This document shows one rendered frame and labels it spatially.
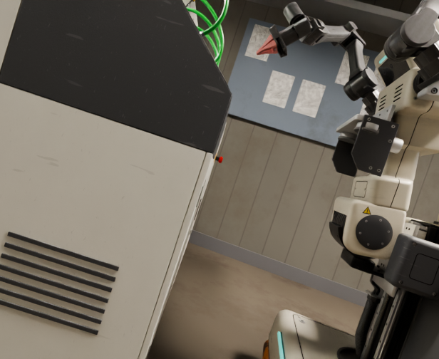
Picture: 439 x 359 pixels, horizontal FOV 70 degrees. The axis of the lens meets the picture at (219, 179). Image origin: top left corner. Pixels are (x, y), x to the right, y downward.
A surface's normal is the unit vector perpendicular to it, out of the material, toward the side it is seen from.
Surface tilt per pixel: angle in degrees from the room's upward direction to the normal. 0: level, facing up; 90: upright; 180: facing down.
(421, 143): 90
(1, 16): 90
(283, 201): 90
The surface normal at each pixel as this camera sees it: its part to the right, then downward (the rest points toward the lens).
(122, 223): 0.01, 0.04
